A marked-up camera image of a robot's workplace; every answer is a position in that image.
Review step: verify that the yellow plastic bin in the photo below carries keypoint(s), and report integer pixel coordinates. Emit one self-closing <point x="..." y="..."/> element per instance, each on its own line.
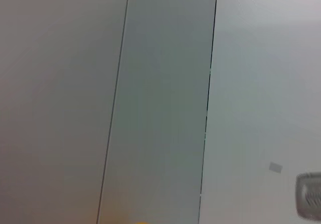
<point x="142" y="223"/>

